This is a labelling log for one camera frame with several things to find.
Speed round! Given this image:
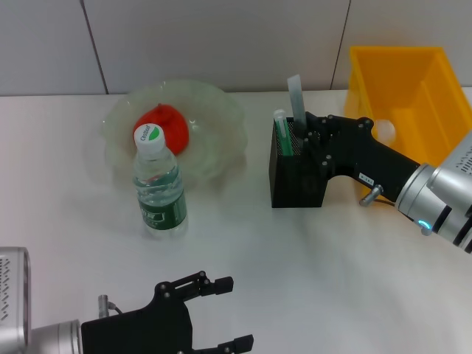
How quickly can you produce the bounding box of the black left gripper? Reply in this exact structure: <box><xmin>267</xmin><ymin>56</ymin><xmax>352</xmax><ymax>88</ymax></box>
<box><xmin>80</xmin><ymin>271</ymin><xmax>254</xmax><ymax>354</ymax></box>

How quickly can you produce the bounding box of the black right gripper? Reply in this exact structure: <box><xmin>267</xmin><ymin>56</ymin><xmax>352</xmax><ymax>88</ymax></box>
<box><xmin>302</xmin><ymin>112</ymin><xmax>422</xmax><ymax>202</ymax></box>

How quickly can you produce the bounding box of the mint green utility knife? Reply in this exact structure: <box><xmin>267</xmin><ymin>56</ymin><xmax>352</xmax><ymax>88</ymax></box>
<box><xmin>273</xmin><ymin>108</ymin><xmax>296</xmax><ymax>158</ymax></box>

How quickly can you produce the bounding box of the grey marker pen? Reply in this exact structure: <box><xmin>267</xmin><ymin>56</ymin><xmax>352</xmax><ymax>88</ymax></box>
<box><xmin>287</xmin><ymin>74</ymin><xmax>308</xmax><ymax>134</ymax></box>

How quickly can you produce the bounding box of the white paper ball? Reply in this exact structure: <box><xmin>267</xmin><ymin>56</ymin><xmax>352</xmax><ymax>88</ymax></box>
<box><xmin>375</xmin><ymin>118</ymin><xmax>398</xmax><ymax>144</ymax></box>

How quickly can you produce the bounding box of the clear green-label water bottle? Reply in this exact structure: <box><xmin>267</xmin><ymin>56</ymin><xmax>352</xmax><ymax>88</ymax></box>
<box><xmin>131</xmin><ymin>124</ymin><xmax>189</xmax><ymax>240</ymax></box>

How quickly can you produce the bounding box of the red-orange toy orange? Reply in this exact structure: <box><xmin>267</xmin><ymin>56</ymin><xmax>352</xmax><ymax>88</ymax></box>
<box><xmin>133</xmin><ymin>103</ymin><xmax>191</xmax><ymax>156</ymax></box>

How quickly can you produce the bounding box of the black mesh pen holder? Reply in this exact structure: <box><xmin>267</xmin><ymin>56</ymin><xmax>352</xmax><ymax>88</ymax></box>
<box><xmin>268</xmin><ymin>116</ymin><xmax>335</xmax><ymax>209</ymax></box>

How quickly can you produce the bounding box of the green glass fruit plate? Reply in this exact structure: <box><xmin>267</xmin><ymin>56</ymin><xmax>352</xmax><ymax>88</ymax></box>
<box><xmin>101</xmin><ymin>78</ymin><xmax>246</xmax><ymax>193</ymax></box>

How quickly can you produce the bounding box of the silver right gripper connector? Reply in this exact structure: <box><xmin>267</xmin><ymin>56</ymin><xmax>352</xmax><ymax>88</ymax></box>
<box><xmin>359</xmin><ymin>184</ymin><xmax>384</xmax><ymax>207</ymax></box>

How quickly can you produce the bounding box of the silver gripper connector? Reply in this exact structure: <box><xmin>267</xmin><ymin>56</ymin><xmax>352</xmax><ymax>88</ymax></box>
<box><xmin>359</xmin><ymin>184</ymin><xmax>384</xmax><ymax>207</ymax></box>
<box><xmin>97</xmin><ymin>294</ymin><xmax>111</xmax><ymax>319</ymax></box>

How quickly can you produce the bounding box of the yellow plastic bin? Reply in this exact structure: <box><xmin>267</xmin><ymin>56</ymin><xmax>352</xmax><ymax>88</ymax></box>
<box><xmin>344</xmin><ymin>45</ymin><xmax>472</xmax><ymax>202</ymax></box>

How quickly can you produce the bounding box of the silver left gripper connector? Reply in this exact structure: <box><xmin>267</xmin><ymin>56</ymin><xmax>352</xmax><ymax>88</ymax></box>
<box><xmin>97</xmin><ymin>294</ymin><xmax>111</xmax><ymax>319</ymax></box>

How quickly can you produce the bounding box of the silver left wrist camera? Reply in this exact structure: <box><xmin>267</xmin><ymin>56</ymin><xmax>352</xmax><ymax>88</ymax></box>
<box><xmin>0</xmin><ymin>246</ymin><xmax>32</xmax><ymax>354</ymax></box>

